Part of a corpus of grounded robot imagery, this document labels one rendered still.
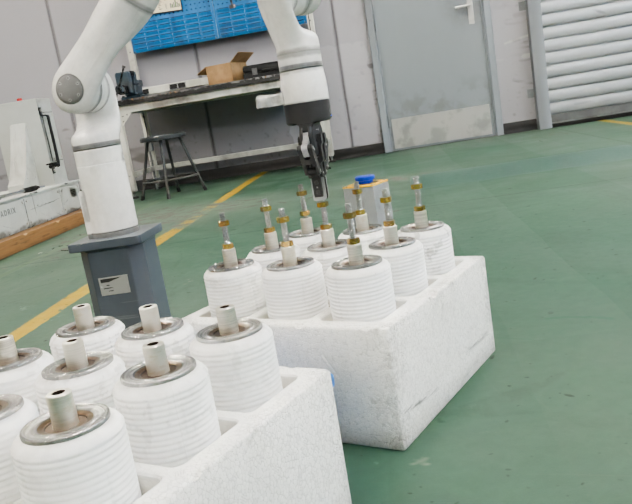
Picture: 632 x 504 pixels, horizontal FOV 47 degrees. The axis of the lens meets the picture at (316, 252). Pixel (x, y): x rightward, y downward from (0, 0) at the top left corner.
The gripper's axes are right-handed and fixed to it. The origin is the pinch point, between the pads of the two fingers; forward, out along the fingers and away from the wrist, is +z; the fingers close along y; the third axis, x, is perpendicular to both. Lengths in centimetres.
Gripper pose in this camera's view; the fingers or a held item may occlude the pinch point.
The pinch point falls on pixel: (319, 188)
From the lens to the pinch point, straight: 121.1
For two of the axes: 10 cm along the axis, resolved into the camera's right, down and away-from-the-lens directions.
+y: 2.2, -2.3, 9.5
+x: -9.6, 1.1, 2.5
